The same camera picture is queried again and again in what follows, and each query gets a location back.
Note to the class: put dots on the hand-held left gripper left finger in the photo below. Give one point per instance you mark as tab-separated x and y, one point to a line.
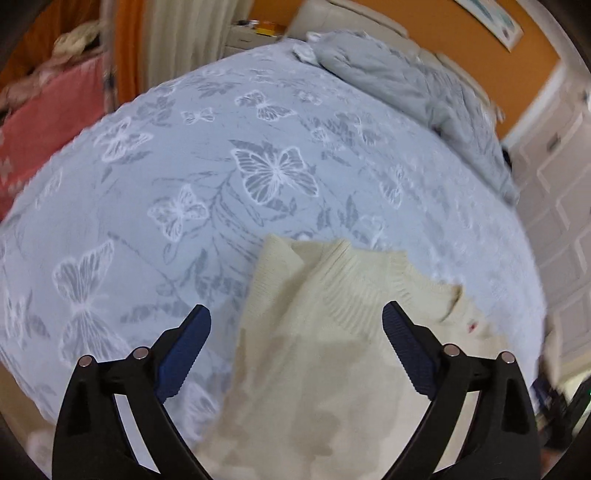
181	355

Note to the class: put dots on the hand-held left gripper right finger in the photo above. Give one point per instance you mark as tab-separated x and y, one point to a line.
412	354

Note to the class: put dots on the cream knitted sweater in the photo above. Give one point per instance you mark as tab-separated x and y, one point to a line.
323	369

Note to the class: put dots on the beige crumpled clothes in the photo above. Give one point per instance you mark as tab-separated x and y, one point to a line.
69	41

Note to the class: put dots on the butterfly print bed blanket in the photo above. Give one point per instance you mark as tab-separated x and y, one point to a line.
194	194

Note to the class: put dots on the white panelled door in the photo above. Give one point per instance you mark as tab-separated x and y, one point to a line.
554	184

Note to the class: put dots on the grey quilted blanket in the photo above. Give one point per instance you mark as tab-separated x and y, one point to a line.
415	87

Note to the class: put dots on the pink cloth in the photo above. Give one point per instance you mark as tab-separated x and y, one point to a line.
41	124

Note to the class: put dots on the white curtain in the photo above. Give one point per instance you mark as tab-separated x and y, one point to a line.
189	37

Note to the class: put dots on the white bedside cabinet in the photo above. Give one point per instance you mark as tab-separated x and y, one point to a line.
247	34

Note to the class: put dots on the cream padded headboard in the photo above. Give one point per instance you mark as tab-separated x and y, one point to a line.
369	18

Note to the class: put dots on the framed wall picture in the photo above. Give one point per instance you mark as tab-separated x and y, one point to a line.
494	18

